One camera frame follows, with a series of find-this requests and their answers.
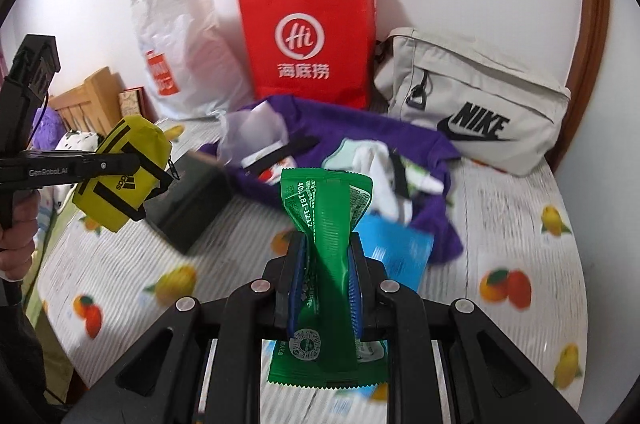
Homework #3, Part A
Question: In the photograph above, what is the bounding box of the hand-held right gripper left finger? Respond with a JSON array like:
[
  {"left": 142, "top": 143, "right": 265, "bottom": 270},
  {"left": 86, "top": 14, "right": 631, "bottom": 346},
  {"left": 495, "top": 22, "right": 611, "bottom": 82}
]
[{"left": 60, "top": 234, "right": 308, "bottom": 424}]

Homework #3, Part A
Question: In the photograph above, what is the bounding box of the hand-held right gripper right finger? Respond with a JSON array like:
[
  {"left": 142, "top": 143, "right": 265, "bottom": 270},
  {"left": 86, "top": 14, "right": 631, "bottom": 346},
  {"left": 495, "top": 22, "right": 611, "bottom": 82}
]
[{"left": 349, "top": 234, "right": 586, "bottom": 424}]

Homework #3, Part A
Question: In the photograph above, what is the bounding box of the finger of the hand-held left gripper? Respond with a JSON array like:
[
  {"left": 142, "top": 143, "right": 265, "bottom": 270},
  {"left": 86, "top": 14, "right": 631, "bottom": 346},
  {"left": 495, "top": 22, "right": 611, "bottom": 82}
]
[{"left": 75, "top": 153, "right": 142, "bottom": 179}]

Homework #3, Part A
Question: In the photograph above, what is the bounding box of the yellow drawstring bag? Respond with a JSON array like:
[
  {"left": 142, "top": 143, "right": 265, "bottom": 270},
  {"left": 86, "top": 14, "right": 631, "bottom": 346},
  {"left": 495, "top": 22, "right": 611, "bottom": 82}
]
[{"left": 71, "top": 114, "right": 178, "bottom": 234}]

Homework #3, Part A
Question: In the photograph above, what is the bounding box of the blue tissue pack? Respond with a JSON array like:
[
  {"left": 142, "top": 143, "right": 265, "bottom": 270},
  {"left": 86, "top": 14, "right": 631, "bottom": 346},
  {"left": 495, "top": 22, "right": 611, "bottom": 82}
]
[{"left": 357, "top": 214, "right": 435, "bottom": 292}]

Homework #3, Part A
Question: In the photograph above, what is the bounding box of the green foil packet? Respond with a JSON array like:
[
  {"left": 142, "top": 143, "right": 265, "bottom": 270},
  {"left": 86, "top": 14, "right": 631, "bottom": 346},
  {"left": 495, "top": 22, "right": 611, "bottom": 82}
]
[{"left": 266, "top": 167, "right": 388, "bottom": 390}]

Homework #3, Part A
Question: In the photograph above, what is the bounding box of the white translucent pouch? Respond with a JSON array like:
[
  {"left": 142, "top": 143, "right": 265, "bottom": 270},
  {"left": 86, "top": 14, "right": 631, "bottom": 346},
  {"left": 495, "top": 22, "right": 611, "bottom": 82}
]
[{"left": 216, "top": 107, "right": 291, "bottom": 167}]

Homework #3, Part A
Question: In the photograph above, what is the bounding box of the person's left forearm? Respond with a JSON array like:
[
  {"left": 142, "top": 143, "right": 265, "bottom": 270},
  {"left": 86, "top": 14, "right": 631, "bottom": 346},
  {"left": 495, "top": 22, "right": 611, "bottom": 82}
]
[{"left": 0, "top": 277, "right": 56, "bottom": 410}]

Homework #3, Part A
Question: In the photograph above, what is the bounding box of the person's left hand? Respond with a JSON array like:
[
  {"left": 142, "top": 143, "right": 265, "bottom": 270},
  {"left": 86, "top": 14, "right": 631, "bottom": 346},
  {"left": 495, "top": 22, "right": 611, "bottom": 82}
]
[{"left": 0, "top": 191, "right": 38, "bottom": 282}]

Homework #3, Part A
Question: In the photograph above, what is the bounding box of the purple plush toy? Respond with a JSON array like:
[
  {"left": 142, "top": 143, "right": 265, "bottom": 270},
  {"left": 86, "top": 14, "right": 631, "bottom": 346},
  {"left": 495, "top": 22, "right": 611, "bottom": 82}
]
[{"left": 32, "top": 107, "right": 63, "bottom": 150}]

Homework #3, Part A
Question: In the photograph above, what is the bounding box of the white polka dot pillow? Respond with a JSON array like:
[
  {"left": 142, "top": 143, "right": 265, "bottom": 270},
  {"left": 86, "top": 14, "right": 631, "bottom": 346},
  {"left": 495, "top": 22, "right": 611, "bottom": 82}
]
[{"left": 54, "top": 130, "right": 101, "bottom": 152}]

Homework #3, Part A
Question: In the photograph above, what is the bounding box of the patterned brown box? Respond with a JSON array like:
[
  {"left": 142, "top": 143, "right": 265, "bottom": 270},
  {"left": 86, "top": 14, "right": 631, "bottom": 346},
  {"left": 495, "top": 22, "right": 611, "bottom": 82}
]
[{"left": 118, "top": 87, "right": 148, "bottom": 120}]

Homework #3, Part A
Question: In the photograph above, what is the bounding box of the wooden headboard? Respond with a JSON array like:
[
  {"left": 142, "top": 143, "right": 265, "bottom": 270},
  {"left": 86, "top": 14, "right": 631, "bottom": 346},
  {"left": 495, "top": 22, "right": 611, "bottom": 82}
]
[{"left": 47, "top": 67, "right": 123, "bottom": 140}]

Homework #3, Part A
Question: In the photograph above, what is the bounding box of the dark green box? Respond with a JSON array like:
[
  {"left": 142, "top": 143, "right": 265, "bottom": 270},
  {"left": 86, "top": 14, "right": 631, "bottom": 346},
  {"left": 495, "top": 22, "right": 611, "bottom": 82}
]
[{"left": 142, "top": 153, "right": 233, "bottom": 255}]

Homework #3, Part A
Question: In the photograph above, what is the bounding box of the white red-print packet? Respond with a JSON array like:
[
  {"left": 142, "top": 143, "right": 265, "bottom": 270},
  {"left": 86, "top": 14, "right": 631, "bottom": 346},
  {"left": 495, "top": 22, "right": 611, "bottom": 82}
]
[{"left": 240, "top": 149, "right": 296, "bottom": 185}]

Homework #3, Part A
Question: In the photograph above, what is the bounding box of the black flat strip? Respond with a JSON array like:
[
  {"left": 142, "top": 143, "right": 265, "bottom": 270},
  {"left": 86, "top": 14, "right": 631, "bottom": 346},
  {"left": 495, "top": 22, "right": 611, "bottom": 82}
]
[{"left": 245, "top": 135, "right": 321, "bottom": 177}]

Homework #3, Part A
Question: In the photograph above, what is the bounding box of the white plastic shopping bag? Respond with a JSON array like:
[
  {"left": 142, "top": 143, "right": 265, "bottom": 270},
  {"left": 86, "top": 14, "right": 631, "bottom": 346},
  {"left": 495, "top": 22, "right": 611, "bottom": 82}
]
[{"left": 129, "top": 0, "right": 256, "bottom": 120}]

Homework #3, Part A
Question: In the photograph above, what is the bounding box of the fruit print tablecloth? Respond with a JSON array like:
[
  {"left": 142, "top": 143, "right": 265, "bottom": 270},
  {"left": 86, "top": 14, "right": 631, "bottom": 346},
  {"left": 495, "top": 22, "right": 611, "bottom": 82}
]
[{"left": 37, "top": 117, "right": 588, "bottom": 424}]

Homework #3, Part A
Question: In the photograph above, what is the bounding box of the purple cloth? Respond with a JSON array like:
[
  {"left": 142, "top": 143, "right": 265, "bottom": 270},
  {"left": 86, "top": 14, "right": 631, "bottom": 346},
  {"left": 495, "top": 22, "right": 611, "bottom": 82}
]
[{"left": 199, "top": 94, "right": 465, "bottom": 266}]

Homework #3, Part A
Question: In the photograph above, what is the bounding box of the grey waist bag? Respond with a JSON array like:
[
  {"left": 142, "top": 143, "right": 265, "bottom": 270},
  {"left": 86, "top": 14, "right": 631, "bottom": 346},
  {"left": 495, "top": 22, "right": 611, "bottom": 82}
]
[{"left": 372, "top": 27, "right": 572, "bottom": 177}]

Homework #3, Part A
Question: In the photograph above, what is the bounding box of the red paper bag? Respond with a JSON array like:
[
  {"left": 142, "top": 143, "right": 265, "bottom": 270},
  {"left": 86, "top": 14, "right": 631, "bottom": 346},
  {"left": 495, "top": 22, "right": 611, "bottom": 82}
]
[{"left": 235, "top": 0, "right": 380, "bottom": 111}]

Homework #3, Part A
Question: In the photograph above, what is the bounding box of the brown wooden door frame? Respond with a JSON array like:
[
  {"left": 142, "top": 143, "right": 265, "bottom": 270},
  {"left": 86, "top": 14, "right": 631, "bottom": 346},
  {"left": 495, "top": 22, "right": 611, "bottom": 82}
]
[{"left": 565, "top": 0, "right": 612, "bottom": 98}]

